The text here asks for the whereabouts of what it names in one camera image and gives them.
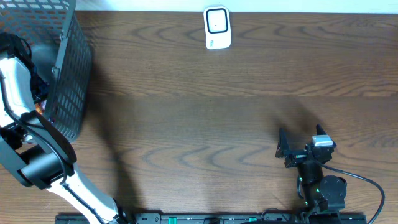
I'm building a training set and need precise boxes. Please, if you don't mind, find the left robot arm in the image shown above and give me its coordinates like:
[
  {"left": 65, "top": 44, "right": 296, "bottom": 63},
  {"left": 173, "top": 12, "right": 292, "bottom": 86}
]
[{"left": 1, "top": 32, "right": 135, "bottom": 223}]

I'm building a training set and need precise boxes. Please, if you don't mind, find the white barcode scanner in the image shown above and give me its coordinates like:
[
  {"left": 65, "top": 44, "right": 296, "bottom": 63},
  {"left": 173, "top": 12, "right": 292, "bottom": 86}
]
[{"left": 203, "top": 6, "right": 232, "bottom": 50}]

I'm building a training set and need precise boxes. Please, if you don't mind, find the black left camera cable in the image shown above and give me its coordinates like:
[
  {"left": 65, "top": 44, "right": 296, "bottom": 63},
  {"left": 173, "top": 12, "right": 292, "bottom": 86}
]
[{"left": 0, "top": 74, "right": 106, "bottom": 224}]

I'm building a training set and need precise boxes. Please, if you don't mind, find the black camera cable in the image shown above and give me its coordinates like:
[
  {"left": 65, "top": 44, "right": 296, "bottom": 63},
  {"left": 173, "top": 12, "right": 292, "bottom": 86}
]
[
  {"left": 317, "top": 160, "right": 386, "bottom": 224},
  {"left": 0, "top": 74, "right": 106, "bottom": 224}
]

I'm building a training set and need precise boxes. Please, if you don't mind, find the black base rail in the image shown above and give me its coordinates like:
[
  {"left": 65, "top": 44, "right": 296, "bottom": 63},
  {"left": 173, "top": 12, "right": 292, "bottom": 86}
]
[{"left": 55, "top": 212, "right": 368, "bottom": 224}]

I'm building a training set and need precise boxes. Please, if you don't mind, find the black right camera cable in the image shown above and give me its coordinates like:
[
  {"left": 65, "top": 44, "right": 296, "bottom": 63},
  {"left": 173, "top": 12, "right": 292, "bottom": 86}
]
[{"left": 317, "top": 160, "right": 386, "bottom": 224}]

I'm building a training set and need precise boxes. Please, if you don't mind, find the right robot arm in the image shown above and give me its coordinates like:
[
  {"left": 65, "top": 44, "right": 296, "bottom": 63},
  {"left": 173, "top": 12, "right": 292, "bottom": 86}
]
[{"left": 275, "top": 124, "right": 347, "bottom": 223}]

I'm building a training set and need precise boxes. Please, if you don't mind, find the orange tissue pack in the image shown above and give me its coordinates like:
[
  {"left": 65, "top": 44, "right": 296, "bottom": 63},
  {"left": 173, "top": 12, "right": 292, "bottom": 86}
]
[{"left": 35, "top": 100, "right": 47, "bottom": 115}]

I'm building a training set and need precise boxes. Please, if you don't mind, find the grey plastic mesh basket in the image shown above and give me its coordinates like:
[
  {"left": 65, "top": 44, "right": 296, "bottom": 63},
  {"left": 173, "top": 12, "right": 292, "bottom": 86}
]
[{"left": 1, "top": 0, "right": 92, "bottom": 142}]

